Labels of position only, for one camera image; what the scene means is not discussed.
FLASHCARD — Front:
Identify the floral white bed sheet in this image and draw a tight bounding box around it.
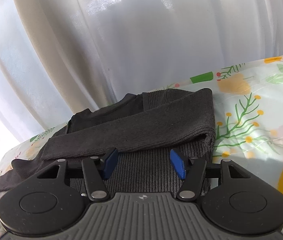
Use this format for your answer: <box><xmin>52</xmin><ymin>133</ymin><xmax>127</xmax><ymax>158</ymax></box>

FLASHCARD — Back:
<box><xmin>0</xmin><ymin>56</ymin><xmax>283</xmax><ymax>239</ymax></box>

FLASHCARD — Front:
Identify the white sheer curtain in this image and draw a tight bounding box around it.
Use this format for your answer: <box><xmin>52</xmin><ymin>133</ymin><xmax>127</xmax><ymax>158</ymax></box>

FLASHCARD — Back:
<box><xmin>0</xmin><ymin>0</ymin><xmax>283</xmax><ymax>145</ymax></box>

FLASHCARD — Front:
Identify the dark grey knit sweater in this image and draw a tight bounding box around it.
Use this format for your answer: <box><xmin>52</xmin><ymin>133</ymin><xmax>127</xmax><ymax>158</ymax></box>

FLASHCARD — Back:
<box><xmin>0</xmin><ymin>88</ymin><xmax>215</xmax><ymax>194</ymax></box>

